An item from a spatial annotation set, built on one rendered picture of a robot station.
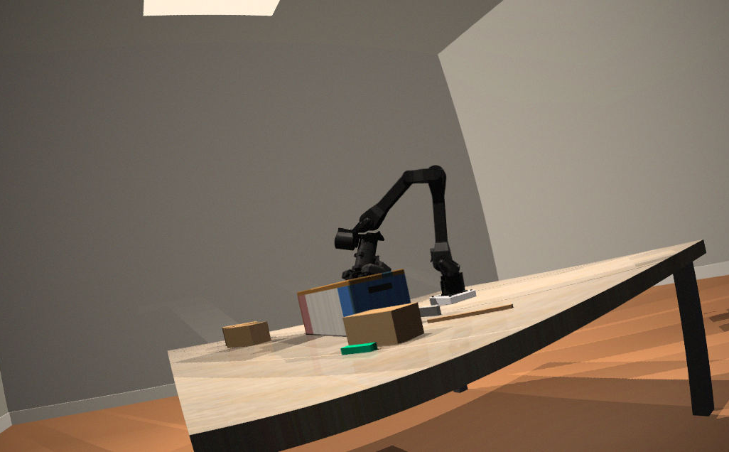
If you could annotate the small green block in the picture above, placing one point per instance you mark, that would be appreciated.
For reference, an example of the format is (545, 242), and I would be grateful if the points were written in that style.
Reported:
(361, 348)

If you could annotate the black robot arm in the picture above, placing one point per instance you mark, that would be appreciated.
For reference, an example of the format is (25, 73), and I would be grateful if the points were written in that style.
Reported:
(451, 280)

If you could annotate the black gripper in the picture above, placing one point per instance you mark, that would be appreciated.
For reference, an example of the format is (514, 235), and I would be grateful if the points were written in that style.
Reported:
(364, 265)

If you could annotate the dark brown flat bar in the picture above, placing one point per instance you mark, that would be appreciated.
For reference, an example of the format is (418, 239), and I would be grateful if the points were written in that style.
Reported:
(472, 313)

